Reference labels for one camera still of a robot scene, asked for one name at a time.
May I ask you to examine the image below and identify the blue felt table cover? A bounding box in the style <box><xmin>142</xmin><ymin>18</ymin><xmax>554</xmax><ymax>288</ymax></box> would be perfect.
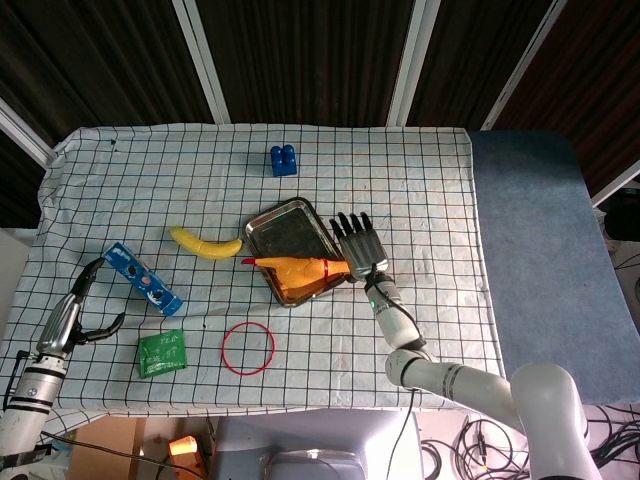
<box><xmin>467</xmin><ymin>130</ymin><xmax>640</xmax><ymax>406</ymax></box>

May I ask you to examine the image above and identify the green tea packet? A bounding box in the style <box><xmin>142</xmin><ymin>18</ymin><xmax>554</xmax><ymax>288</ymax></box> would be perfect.
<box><xmin>138</xmin><ymin>328</ymin><xmax>189</xmax><ymax>380</ymax></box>

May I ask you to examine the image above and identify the stainless steel tray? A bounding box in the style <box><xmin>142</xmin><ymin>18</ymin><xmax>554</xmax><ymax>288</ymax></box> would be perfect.
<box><xmin>242</xmin><ymin>196</ymin><xmax>351</xmax><ymax>308</ymax></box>

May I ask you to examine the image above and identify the blue cookie box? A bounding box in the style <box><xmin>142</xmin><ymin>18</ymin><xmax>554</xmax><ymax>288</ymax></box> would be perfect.
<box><xmin>103</xmin><ymin>241</ymin><xmax>184</xmax><ymax>317</ymax></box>

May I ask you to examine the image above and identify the white black checked tablecloth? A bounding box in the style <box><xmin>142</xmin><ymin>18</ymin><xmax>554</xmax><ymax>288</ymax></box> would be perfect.
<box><xmin>0</xmin><ymin>123</ymin><xmax>511</xmax><ymax>431</ymax></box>

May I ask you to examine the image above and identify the grey robot torso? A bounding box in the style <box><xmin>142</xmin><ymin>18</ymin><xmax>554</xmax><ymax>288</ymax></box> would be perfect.
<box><xmin>209</xmin><ymin>407</ymin><xmax>426</xmax><ymax>480</ymax></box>

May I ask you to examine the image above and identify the blue building block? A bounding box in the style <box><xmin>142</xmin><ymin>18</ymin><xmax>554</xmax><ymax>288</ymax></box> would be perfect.
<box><xmin>269</xmin><ymin>143</ymin><xmax>299</xmax><ymax>178</ymax></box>

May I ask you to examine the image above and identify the white frame post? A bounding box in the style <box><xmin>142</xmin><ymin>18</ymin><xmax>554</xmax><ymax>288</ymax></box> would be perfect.
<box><xmin>592</xmin><ymin>159</ymin><xmax>640</xmax><ymax>207</ymax></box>
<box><xmin>0</xmin><ymin>97</ymin><xmax>56</xmax><ymax>166</ymax></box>
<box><xmin>482</xmin><ymin>0</ymin><xmax>571</xmax><ymax>131</ymax></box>
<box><xmin>387</xmin><ymin>0</ymin><xmax>441</xmax><ymax>127</ymax></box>
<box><xmin>172</xmin><ymin>0</ymin><xmax>231</xmax><ymax>125</ymax></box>

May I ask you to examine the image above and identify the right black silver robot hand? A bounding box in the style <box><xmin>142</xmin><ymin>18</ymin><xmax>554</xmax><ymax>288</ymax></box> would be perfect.
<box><xmin>329</xmin><ymin>211</ymin><xmax>391</xmax><ymax>281</ymax></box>

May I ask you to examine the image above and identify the orange rubber chicken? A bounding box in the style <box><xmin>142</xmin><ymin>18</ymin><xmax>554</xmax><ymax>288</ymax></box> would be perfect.
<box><xmin>241</xmin><ymin>254</ymin><xmax>351</xmax><ymax>291</ymax></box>

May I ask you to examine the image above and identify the yellow banana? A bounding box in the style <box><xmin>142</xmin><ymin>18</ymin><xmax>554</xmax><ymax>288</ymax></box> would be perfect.
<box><xmin>169</xmin><ymin>226</ymin><xmax>244</xmax><ymax>260</ymax></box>

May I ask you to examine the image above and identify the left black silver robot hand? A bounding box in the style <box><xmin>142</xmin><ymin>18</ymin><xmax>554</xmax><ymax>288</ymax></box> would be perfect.
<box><xmin>35</xmin><ymin>257</ymin><xmax>126</xmax><ymax>357</ymax></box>

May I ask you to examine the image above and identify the small orange lit object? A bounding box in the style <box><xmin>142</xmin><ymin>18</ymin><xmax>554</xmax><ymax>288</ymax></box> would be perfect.
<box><xmin>168</xmin><ymin>435</ymin><xmax>202</xmax><ymax>474</ymax></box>

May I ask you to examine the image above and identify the thin red ring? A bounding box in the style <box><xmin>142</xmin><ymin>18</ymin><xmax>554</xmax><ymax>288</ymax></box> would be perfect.
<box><xmin>221</xmin><ymin>321</ymin><xmax>277</xmax><ymax>376</ymax></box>

